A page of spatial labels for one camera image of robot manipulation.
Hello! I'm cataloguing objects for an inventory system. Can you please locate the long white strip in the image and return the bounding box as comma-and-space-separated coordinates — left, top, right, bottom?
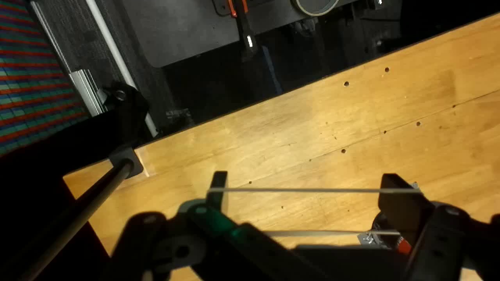
84, 0, 159, 137

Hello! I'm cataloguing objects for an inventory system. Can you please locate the orange and black handled tool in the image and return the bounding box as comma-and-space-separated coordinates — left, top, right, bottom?
223, 0, 259, 59

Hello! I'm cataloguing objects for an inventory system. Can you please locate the black pole with table clamp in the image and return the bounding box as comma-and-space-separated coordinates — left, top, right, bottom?
0, 82, 153, 281

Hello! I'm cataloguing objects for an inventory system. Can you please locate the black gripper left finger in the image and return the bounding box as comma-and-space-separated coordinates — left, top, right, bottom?
206, 170, 230, 212

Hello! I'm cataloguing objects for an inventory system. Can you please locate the round dark disc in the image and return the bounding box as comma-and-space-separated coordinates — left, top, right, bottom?
291, 0, 341, 18

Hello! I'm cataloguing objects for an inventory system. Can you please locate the black flat panel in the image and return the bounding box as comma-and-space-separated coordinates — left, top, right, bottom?
116, 0, 377, 70

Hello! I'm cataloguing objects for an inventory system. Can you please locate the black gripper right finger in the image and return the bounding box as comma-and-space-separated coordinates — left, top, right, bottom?
377, 171, 438, 253

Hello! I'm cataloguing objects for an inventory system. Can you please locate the ribbed aluminium rail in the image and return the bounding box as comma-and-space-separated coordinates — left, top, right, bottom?
28, 0, 108, 118

